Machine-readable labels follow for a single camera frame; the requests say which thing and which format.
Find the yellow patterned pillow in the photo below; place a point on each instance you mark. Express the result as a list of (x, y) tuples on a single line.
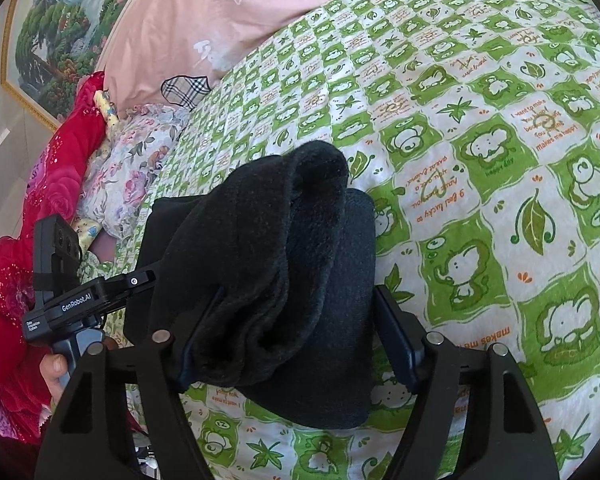
[(86, 227)]

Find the black pants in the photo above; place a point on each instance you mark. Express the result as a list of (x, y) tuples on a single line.
[(266, 283)]

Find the person left hand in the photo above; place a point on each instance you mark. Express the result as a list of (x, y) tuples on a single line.
[(53, 367)]

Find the red floral blanket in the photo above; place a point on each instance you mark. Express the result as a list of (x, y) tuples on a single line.
[(54, 188)]

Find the floral white pillow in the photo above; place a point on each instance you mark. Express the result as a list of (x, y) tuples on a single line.
[(146, 135)]

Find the pink quilt with hearts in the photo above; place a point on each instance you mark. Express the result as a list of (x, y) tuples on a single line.
[(176, 51)]

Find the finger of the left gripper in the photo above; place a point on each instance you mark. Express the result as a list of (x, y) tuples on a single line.
[(119, 289)]

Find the green checkered bed sheet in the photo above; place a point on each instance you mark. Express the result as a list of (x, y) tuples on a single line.
[(474, 125)]

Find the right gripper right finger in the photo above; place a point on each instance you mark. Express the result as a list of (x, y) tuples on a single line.
[(504, 434)]

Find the landscape painting gold frame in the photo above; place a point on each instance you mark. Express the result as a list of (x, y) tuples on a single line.
[(49, 46)]

